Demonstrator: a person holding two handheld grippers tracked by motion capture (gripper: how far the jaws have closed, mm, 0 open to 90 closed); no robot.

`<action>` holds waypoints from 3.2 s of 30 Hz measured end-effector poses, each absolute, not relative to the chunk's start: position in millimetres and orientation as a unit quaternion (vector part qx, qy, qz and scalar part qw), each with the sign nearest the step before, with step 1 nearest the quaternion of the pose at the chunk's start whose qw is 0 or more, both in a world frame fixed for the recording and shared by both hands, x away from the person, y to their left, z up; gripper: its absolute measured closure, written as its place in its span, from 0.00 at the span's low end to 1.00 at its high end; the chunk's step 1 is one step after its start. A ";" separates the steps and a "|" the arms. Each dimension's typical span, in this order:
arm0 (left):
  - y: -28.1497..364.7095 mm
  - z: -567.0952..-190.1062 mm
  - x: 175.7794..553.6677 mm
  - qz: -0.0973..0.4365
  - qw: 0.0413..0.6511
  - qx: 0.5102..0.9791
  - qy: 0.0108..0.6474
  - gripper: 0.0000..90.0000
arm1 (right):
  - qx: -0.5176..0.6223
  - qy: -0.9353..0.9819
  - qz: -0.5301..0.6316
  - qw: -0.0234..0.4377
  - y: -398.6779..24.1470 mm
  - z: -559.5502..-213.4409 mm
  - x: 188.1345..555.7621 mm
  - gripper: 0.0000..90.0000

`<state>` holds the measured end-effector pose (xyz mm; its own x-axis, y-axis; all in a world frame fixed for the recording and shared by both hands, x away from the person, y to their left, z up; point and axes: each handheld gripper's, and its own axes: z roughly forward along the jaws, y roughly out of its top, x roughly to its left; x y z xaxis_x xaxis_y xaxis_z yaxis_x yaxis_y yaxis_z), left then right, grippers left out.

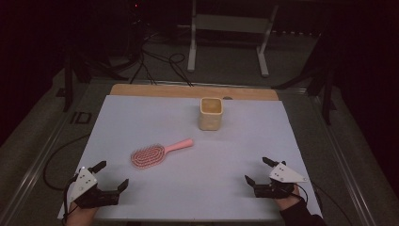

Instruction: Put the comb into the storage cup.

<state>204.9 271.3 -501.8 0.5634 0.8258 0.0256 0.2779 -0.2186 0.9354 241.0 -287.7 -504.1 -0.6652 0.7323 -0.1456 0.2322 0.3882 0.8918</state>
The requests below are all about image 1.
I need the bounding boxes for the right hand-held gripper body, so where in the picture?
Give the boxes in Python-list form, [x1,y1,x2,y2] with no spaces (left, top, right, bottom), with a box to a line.
[253,161,309,200]

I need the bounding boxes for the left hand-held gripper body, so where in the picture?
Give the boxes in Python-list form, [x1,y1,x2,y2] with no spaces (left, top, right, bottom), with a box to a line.
[64,167,120,210]

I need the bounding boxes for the pink hairbrush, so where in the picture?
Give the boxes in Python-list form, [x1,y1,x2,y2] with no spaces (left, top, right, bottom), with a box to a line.
[130,137,195,170]

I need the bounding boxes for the cream square cup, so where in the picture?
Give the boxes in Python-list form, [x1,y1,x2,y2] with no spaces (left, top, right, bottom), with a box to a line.
[199,97,224,132]

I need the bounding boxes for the person's right hand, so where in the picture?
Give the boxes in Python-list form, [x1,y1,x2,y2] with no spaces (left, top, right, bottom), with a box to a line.
[274,185,302,212]

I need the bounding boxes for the person's left hand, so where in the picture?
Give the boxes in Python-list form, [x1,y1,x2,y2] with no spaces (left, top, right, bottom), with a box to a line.
[65,202,99,226]

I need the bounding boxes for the white table mat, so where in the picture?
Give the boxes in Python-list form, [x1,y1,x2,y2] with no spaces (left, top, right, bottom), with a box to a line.
[56,94,324,222]

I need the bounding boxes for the black stand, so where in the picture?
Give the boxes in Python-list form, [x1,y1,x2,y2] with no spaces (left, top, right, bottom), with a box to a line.
[271,32,338,126]
[60,46,130,113]

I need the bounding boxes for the wooden table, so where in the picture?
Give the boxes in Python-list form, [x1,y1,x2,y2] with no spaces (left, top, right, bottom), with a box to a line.
[109,83,279,102]

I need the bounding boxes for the white metal stand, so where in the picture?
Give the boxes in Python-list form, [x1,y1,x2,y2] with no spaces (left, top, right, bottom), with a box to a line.
[186,0,279,78]

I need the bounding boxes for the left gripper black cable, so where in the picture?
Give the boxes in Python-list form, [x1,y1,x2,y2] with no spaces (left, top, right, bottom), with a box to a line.
[42,134,92,226]

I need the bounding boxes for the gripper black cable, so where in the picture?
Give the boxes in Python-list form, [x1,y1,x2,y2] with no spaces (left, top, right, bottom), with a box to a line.
[42,134,92,226]
[295,182,355,226]

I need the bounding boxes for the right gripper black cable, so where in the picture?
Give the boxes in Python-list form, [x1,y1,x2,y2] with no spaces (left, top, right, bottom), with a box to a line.
[295,182,355,226]

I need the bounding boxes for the metal floor rail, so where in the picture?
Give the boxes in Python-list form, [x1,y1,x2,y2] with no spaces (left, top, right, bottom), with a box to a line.
[309,93,379,226]
[0,107,74,226]

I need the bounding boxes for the black floor cables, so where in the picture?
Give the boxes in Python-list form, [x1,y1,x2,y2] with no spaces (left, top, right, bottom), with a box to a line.
[129,29,195,88]

